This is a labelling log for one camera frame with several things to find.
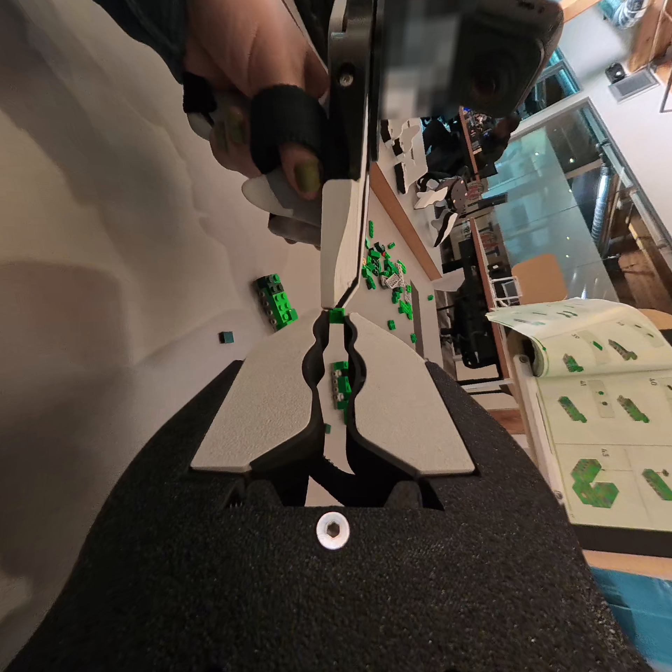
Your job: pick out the large curved green brick assembly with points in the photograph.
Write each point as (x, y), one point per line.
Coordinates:
(340, 391)

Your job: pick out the small green brick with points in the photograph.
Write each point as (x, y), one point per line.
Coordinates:
(336, 315)

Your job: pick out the wall vent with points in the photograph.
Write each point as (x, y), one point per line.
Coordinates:
(632, 86)

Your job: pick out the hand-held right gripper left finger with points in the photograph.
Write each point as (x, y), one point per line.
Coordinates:
(262, 409)

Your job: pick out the pile of loose green bricks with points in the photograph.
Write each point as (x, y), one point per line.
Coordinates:
(374, 262)

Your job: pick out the person's left hand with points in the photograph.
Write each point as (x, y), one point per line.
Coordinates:
(246, 47)

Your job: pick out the silver air duct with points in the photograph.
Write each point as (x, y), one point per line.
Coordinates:
(606, 204)

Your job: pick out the black office chair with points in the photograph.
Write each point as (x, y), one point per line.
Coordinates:
(472, 325)

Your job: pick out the tan wooden chair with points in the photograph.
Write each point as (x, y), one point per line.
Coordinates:
(540, 278)

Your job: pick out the black and white cutout figure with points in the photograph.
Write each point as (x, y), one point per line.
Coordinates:
(451, 194)
(401, 152)

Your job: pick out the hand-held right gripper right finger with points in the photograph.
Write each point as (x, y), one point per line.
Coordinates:
(409, 414)

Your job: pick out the grey desk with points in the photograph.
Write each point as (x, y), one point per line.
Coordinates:
(131, 236)

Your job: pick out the brick instruction booklet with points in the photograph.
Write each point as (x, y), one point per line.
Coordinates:
(603, 420)

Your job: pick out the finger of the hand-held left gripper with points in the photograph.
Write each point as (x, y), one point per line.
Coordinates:
(341, 236)

